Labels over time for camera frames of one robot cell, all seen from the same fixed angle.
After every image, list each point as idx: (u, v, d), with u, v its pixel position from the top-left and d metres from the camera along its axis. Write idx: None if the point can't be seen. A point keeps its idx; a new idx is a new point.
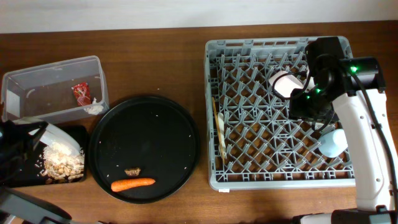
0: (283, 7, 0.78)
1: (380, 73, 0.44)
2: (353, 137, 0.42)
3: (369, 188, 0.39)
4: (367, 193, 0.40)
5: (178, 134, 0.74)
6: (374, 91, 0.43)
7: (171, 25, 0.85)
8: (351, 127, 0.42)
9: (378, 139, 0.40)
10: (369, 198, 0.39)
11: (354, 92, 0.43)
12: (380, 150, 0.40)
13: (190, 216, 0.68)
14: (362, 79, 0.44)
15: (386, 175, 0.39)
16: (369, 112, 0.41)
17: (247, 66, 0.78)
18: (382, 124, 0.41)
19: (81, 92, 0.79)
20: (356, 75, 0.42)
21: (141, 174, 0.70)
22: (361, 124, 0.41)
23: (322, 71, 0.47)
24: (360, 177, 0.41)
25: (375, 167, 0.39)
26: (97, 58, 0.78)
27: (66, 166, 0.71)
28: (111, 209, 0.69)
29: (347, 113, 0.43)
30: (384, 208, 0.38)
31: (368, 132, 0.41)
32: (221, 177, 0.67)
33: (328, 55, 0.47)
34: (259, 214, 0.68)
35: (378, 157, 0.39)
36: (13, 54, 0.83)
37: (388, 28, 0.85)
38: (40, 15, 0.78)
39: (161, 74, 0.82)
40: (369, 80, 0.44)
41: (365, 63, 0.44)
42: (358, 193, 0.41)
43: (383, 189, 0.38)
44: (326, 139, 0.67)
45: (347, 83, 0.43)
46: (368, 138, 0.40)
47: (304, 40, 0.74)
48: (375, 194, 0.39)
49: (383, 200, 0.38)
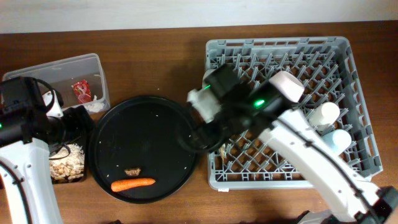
0: (283, 7, 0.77)
1: (282, 96, 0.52)
2: (300, 164, 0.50)
3: (337, 203, 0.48)
4: (339, 209, 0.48)
5: (178, 134, 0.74)
6: (286, 113, 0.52)
7: (170, 25, 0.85)
8: (296, 158, 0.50)
9: (316, 154, 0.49)
10: (344, 211, 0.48)
11: (272, 127, 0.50)
12: (326, 165, 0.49)
13: (190, 216, 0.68)
14: (271, 107, 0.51)
15: (342, 184, 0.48)
16: (298, 137, 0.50)
17: (247, 65, 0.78)
18: (311, 139, 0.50)
19: (81, 90, 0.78)
20: (262, 111, 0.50)
21: (141, 174, 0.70)
22: (296, 150, 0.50)
23: (236, 115, 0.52)
24: (329, 196, 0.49)
25: (332, 183, 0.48)
26: (96, 56, 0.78)
27: (66, 166, 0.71)
28: (110, 209, 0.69)
29: (280, 145, 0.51)
30: (362, 214, 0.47)
31: (313, 158, 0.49)
32: (220, 177, 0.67)
33: (218, 90, 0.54)
34: (259, 214, 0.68)
35: (328, 172, 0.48)
36: (13, 55, 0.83)
37: (388, 27, 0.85)
38: (40, 15, 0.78)
39: (161, 74, 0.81)
40: (277, 106, 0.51)
41: (268, 94, 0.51)
42: (334, 210, 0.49)
43: (346, 197, 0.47)
44: (326, 139, 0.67)
45: (267, 114, 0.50)
46: (311, 163, 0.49)
47: (305, 40, 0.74)
48: (346, 208, 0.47)
49: (357, 207, 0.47)
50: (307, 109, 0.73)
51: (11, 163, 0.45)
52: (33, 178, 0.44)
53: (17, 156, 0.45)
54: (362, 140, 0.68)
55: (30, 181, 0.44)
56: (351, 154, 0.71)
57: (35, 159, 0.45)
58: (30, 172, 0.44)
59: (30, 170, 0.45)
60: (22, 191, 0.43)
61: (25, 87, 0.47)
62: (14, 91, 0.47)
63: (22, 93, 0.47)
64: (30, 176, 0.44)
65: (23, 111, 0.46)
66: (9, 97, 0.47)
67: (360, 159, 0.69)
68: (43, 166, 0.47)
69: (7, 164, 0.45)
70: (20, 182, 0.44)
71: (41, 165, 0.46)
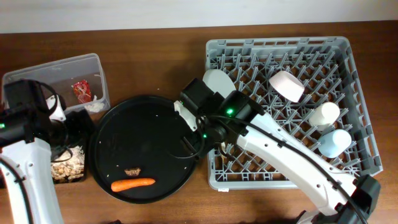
0: (283, 8, 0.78)
1: (252, 101, 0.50)
2: (276, 162, 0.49)
3: (318, 196, 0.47)
4: (320, 201, 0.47)
5: (178, 134, 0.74)
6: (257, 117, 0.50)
7: (170, 26, 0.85)
8: (273, 158, 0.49)
9: (291, 153, 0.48)
10: (324, 205, 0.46)
11: (243, 133, 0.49)
12: (301, 161, 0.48)
13: (190, 216, 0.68)
14: (242, 114, 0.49)
15: (320, 178, 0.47)
16: (268, 138, 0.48)
17: (247, 65, 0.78)
18: (284, 139, 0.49)
19: (81, 90, 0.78)
20: (234, 119, 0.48)
21: (141, 174, 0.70)
22: (272, 151, 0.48)
23: (210, 125, 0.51)
24: (309, 190, 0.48)
25: (309, 178, 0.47)
26: (96, 56, 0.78)
27: (66, 166, 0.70)
28: (110, 209, 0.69)
29: (258, 149, 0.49)
30: (341, 206, 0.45)
31: (285, 157, 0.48)
32: (220, 177, 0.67)
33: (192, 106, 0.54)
34: (259, 214, 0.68)
35: (305, 169, 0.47)
36: (13, 55, 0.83)
37: (388, 27, 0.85)
38: (40, 15, 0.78)
39: (161, 74, 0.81)
40: (248, 112, 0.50)
41: (236, 102, 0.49)
42: (316, 203, 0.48)
43: (326, 190, 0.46)
44: (326, 139, 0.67)
45: (239, 122, 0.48)
46: (290, 160, 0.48)
47: (305, 40, 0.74)
48: (326, 200, 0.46)
49: (336, 200, 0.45)
50: (307, 110, 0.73)
51: (13, 161, 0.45)
52: (35, 178, 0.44)
53: (19, 155, 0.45)
54: (362, 140, 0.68)
55: (32, 180, 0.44)
56: (351, 154, 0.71)
57: (37, 158, 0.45)
58: (32, 171, 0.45)
59: (32, 168, 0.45)
60: (23, 190, 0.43)
61: (29, 90, 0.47)
62: (17, 93, 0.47)
63: (25, 95, 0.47)
64: (32, 175, 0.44)
65: (26, 112, 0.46)
66: (12, 101, 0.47)
67: (360, 159, 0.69)
68: (45, 165, 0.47)
69: (9, 163, 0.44)
70: (22, 180, 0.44)
71: (42, 164, 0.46)
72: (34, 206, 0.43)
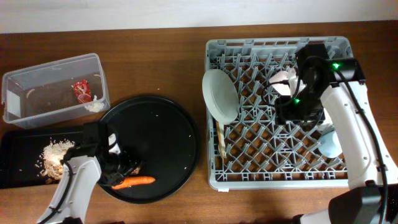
0: (283, 8, 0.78)
1: (359, 70, 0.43)
2: (340, 123, 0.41)
3: (357, 167, 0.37)
4: (356, 172, 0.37)
5: (178, 134, 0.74)
6: (354, 83, 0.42)
7: (170, 25, 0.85)
8: (336, 115, 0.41)
9: (362, 122, 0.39)
10: (358, 176, 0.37)
11: (337, 84, 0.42)
12: (365, 132, 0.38)
13: (190, 216, 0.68)
14: (345, 76, 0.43)
15: (372, 152, 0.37)
16: (352, 99, 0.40)
17: (247, 65, 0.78)
18: (364, 110, 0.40)
19: (81, 90, 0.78)
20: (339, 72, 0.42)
21: (141, 174, 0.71)
22: (346, 110, 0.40)
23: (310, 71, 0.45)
24: (351, 157, 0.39)
25: (362, 147, 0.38)
26: (96, 56, 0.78)
27: None
28: (111, 209, 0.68)
29: (332, 102, 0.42)
30: (372, 183, 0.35)
31: (353, 118, 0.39)
32: (220, 177, 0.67)
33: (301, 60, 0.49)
34: (259, 214, 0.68)
35: (364, 140, 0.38)
36: (14, 55, 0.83)
37: (388, 27, 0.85)
38: (40, 14, 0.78)
39: (161, 74, 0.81)
40: (349, 76, 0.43)
41: (346, 63, 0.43)
42: (349, 175, 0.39)
43: (370, 167, 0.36)
44: (326, 139, 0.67)
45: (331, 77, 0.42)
46: (354, 124, 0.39)
47: (305, 40, 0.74)
48: (363, 171, 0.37)
49: (371, 175, 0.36)
50: None
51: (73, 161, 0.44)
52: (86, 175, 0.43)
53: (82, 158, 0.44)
54: None
55: (82, 177, 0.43)
56: None
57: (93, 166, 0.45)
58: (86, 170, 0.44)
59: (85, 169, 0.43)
60: (71, 180, 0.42)
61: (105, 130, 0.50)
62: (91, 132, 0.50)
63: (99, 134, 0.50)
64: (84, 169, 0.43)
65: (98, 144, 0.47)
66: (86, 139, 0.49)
67: None
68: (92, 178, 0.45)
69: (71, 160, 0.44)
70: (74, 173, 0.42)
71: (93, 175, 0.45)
72: (74, 190, 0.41)
